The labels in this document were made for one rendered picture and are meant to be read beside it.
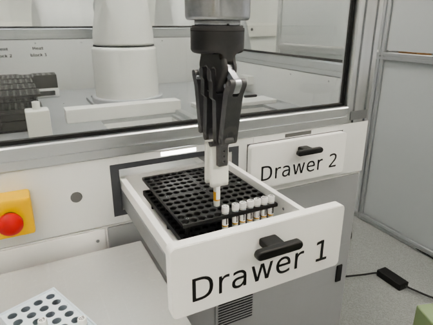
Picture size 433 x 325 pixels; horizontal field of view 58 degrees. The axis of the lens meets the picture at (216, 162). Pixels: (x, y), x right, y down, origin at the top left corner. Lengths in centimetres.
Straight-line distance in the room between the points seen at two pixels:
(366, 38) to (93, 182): 73
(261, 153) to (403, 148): 158
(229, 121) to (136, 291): 34
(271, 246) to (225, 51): 27
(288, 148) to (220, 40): 48
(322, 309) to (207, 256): 85
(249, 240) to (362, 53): 66
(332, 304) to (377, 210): 134
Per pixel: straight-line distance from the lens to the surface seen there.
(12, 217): 73
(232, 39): 54
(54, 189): 80
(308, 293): 126
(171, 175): 80
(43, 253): 85
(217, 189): 62
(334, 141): 104
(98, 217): 83
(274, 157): 94
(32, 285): 79
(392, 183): 250
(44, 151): 77
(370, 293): 206
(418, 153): 235
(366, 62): 109
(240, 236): 54
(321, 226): 63
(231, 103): 53
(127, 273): 76
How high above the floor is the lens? 119
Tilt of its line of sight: 20 degrees down
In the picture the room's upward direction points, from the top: straight up
